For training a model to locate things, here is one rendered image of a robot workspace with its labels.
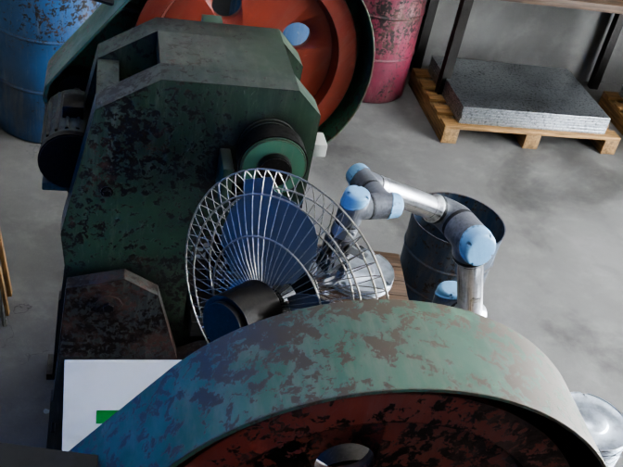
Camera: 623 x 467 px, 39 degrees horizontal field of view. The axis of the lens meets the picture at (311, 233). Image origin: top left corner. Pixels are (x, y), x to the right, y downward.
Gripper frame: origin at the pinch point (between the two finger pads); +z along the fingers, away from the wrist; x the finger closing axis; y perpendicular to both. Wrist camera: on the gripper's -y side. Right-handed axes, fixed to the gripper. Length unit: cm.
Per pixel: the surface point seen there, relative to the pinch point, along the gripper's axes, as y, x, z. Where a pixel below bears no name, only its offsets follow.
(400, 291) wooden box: -76, -28, 52
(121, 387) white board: 54, -19, 43
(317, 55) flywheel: -23, -58, -44
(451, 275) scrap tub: -108, -29, 53
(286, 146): 26, -7, -49
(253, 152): 34, -11, -46
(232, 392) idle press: 103, 77, -77
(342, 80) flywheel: -30, -50, -38
